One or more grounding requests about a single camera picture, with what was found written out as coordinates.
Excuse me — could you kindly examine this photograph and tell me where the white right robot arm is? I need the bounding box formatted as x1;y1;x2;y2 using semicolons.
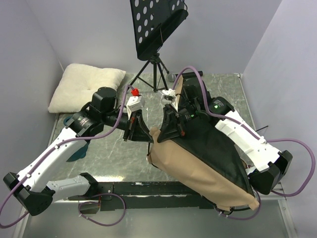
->
158;86;293;195

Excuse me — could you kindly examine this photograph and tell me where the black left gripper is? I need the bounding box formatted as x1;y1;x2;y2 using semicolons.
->
103;109;154;142

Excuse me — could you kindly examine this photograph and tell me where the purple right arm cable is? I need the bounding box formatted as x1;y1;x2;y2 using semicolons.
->
173;65;316;221

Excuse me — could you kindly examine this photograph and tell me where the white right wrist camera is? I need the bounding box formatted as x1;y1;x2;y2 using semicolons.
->
159;89;178;112

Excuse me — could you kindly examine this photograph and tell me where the black music stand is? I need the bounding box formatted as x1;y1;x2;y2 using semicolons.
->
130;0;188;92

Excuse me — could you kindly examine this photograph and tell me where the cream white pillow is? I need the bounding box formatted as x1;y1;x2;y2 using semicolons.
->
48;63;126;114

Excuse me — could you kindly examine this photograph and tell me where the black microphone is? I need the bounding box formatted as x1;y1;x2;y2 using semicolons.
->
166;71;203;82

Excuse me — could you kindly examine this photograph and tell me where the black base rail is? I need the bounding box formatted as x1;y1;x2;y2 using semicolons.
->
68;180;216;211

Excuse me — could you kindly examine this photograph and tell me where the teal pet bowl holder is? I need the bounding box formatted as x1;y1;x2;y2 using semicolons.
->
63;116;90;163

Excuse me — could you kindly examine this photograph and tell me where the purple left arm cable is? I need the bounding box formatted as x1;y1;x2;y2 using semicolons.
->
0;84;139;228

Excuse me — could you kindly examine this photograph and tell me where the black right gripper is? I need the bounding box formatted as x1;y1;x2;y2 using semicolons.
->
157;101;199;143

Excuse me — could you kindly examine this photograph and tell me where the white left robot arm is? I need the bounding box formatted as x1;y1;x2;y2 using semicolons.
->
3;85;153;216

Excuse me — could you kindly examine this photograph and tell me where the tan pet tent fabric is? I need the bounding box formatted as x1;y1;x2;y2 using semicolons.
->
147;77;260;211

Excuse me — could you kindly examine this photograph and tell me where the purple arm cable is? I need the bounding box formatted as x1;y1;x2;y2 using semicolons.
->
0;84;139;228
173;65;316;221

